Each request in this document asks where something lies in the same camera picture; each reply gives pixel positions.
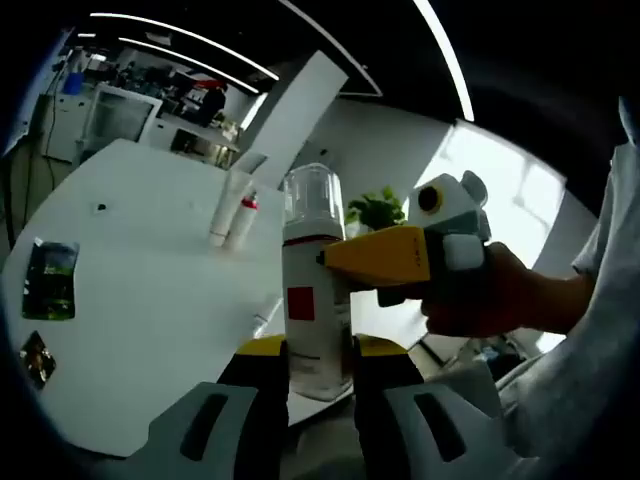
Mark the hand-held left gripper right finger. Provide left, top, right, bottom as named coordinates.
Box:
left=352, top=334, right=531, bottom=480

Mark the white skincare bottle domed cap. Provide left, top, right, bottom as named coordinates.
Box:
left=281, top=162, right=355, bottom=401

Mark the white skincare tube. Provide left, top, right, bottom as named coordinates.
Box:
left=208, top=167, right=254, bottom=250

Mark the gold foil packet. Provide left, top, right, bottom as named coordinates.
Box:
left=18, top=329, right=57, bottom=390

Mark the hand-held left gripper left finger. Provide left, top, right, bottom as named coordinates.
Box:
left=127, top=335, right=291, bottom=480

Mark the green and white packet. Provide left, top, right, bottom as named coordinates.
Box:
left=21, top=238, right=81, bottom=322

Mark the person's right hand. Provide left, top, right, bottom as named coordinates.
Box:
left=422, top=242, right=551, bottom=339

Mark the white skincare bottle red collar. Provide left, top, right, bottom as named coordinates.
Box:
left=225, top=192, right=262, bottom=253

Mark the potted green plant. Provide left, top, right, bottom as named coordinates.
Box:
left=344, top=186, right=409, bottom=240

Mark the white framed partition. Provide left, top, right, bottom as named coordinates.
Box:
left=87, top=82, right=164, bottom=151

